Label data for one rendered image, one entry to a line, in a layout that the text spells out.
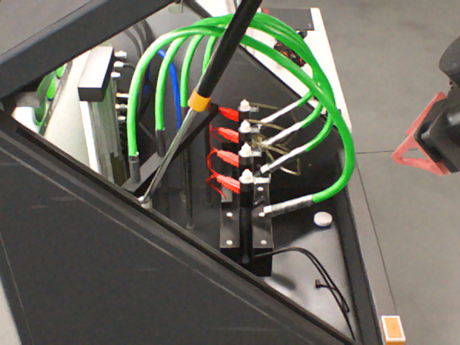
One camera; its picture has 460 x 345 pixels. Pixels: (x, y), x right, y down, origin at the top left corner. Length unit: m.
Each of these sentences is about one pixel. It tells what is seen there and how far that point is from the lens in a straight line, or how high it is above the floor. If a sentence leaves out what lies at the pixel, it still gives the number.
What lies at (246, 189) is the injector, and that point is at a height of 1.09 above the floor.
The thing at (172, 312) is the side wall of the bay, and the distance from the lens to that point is 0.85.
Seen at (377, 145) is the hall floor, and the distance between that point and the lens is 3.21.
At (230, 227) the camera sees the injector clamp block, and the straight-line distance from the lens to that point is 1.22.
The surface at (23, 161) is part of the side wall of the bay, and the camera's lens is 0.71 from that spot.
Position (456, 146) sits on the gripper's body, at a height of 1.37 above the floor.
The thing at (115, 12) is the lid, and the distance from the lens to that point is 0.58.
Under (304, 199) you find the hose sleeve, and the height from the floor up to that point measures 1.16.
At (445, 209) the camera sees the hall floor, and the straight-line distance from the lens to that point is 2.90.
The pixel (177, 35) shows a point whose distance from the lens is 0.94.
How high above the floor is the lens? 1.81
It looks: 38 degrees down
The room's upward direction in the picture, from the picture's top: straight up
